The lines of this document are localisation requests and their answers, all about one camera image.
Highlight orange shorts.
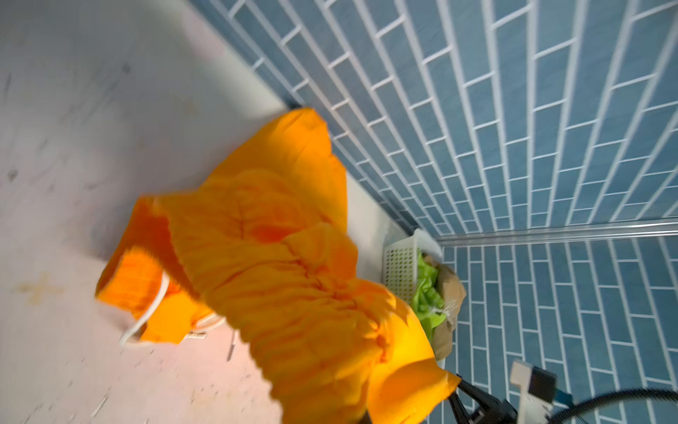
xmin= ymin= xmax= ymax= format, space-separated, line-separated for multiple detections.
xmin=95 ymin=108 xmax=460 ymax=423

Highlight aluminium corner post right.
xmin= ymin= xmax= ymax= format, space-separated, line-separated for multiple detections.
xmin=438 ymin=219 xmax=677 ymax=247

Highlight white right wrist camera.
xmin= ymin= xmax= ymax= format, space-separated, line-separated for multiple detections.
xmin=510 ymin=360 xmax=557 ymax=424

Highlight white plastic laundry basket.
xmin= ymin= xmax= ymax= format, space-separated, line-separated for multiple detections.
xmin=382 ymin=229 xmax=443 ymax=304

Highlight black corrugated cable right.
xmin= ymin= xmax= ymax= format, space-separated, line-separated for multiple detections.
xmin=548 ymin=388 xmax=678 ymax=424

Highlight tan brown shorts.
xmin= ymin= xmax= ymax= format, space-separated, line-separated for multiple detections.
xmin=426 ymin=256 xmax=467 ymax=360

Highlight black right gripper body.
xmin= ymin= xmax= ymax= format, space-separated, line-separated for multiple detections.
xmin=448 ymin=380 xmax=517 ymax=424

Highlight neon green shorts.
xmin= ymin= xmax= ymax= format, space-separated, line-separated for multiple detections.
xmin=411 ymin=251 xmax=447 ymax=342

